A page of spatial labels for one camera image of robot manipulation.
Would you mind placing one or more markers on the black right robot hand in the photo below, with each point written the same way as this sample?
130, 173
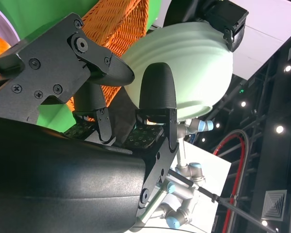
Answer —
51, 182

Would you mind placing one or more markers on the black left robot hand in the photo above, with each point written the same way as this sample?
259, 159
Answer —
228, 17

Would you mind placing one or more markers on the pale grey-green ceramic bowl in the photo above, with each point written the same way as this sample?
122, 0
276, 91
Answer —
184, 48

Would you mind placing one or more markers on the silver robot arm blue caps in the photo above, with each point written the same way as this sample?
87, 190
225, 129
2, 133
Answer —
194, 170

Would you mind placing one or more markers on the orange wicker basket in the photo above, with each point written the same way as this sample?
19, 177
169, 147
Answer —
116, 24

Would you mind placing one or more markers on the white round plate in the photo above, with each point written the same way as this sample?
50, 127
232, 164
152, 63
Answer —
2, 26

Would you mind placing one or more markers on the black backdrop curtain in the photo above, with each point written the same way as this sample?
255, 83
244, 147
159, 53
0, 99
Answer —
122, 116

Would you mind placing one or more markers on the black tripod boom pole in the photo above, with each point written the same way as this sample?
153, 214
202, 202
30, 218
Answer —
184, 179

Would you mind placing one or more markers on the green tablecloth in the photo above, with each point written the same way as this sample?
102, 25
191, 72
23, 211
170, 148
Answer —
38, 14

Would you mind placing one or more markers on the square ceiling air vent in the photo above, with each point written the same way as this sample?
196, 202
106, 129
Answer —
275, 205

